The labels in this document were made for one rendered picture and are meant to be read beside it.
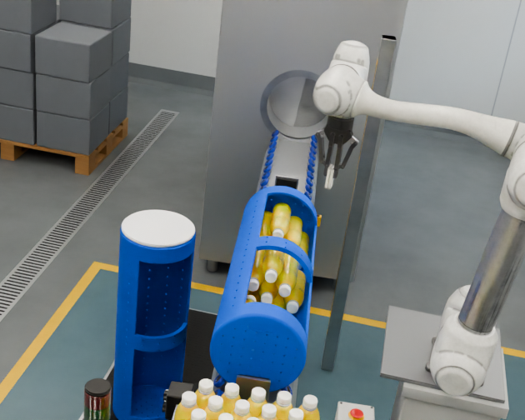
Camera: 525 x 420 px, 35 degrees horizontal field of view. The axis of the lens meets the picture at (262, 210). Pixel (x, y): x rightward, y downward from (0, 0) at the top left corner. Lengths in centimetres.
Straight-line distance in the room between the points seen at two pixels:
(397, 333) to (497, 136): 82
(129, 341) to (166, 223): 49
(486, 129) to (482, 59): 499
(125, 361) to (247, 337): 106
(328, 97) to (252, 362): 83
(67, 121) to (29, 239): 104
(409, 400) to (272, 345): 49
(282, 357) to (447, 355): 47
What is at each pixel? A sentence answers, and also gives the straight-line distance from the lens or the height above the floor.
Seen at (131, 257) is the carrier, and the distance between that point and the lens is 315.
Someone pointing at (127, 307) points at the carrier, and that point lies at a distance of 328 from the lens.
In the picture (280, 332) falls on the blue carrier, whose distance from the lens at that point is 244.
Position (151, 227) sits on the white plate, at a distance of 320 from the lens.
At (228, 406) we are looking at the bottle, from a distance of 236.
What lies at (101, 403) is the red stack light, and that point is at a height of 123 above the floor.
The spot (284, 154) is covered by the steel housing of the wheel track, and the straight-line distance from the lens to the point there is 421.
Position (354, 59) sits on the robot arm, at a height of 194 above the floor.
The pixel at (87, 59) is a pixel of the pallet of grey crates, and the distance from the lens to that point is 564.
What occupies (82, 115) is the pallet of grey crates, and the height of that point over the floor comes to 43.
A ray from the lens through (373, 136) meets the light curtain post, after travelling 366.
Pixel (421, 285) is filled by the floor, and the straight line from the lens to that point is 514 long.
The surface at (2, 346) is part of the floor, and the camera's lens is 432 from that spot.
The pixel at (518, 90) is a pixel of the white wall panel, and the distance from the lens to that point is 741.
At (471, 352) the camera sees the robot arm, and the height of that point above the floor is 125.
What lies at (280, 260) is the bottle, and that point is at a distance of 278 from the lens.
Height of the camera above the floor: 260
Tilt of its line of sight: 27 degrees down
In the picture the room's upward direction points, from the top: 7 degrees clockwise
